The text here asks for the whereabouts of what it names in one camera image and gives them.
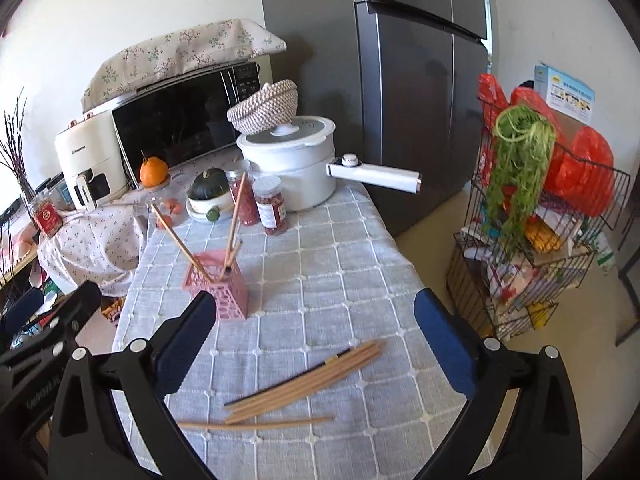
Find black wooden chopstick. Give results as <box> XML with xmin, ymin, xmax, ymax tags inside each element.
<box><xmin>224</xmin><ymin>348</ymin><xmax>354</xmax><ymax>408</ymax></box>

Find floral white cloth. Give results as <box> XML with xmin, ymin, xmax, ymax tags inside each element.
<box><xmin>38</xmin><ymin>204</ymin><xmax>146</xmax><ymax>297</ymax></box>

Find red label glass jar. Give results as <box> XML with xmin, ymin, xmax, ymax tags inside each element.
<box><xmin>29</xmin><ymin>194</ymin><xmax>63</xmax><ymax>237</ymax></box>

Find leaning wooden chopstick in holder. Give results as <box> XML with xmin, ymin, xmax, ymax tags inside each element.
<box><xmin>150</xmin><ymin>203</ymin><xmax>214</xmax><ymax>284</ymax></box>

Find clear jar with tomatoes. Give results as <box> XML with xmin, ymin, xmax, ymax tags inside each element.
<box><xmin>143</xmin><ymin>195</ymin><xmax>188</xmax><ymax>230</ymax></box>

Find pink perforated utensil holder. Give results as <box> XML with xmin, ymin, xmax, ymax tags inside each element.
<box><xmin>182</xmin><ymin>249</ymin><xmax>248</xmax><ymax>321</ymax></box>

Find white air fryer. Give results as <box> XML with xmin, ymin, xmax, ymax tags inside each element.
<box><xmin>54</xmin><ymin>110</ymin><xmax>129</xmax><ymax>211</ymax></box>

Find dried twig bunch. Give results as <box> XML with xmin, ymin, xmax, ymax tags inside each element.
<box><xmin>1</xmin><ymin>90</ymin><xmax>36</xmax><ymax>202</ymax></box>

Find orange fruit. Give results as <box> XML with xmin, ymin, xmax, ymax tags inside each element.
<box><xmin>139</xmin><ymin>154</ymin><xmax>168</xmax><ymax>188</ymax></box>

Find small green lime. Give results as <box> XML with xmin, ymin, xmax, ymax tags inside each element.
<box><xmin>206</xmin><ymin>207</ymin><xmax>220</xmax><ymax>222</ymax></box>

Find grey checked tablecloth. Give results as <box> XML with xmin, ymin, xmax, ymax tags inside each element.
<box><xmin>110</xmin><ymin>148</ymin><xmax>497</xmax><ymax>480</ymax></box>

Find red filled spice jar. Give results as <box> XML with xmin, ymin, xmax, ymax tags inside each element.
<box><xmin>224</xmin><ymin>159</ymin><xmax>259</xmax><ymax>226</ymax></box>

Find black microwave oven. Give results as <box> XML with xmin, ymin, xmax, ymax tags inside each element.
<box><xmin>112</xmin><ymin>62</ymin><xmax>259</xmax><ymax>186</ymax></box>

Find labelled red spice jar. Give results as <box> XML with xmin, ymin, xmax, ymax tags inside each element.
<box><xmin>253</xmin><ymin>176</ymin><xmax>288</xmax><ymax>235</ymax></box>

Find floral cloth cover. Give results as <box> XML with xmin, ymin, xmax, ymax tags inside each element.
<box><xmin>81</xmin><ymin>18</ymin><xmax>286</xmax><ymax>113</ymax></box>

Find red plastic bag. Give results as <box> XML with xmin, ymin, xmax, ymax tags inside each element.
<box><xmin>478</xmin><ymin>74</ymin><xmax>615</xmax><ymax>218</ymax></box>

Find white electric cooking pot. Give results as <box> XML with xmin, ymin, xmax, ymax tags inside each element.
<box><xmin>236</xmin><ymin>116</ymin><xmax>421</xmax><ymax>211</ymax></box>

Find green leafy vegetables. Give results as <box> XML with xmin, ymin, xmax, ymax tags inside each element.
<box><xmin>487</xmin><ymin>105</ymin><xmax>556</xmax><ymax>258</ymax></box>

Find woven rattan basket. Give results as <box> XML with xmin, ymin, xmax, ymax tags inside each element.
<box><xmin>227</xmin><ymin>79</ymin><xmax>298</xmax><ymax>136</ymax></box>

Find blue white cardboard box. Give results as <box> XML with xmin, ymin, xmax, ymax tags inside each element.
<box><xmin>534</xmin><ymin>64</ymin><xmax>596</xmax><ymax>126</ymax></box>

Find dark grey refrigerator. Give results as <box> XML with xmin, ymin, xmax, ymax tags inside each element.
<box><xmin>262</xmin><ymin>0</ymin><xmax>487</xmax><ymax>235</ymax></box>

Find black wire storage rack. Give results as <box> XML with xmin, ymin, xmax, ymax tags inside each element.
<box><xmin>446</xmin><ymin>126</ymin><xmax>629</xmax><ymax>339</ymax></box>

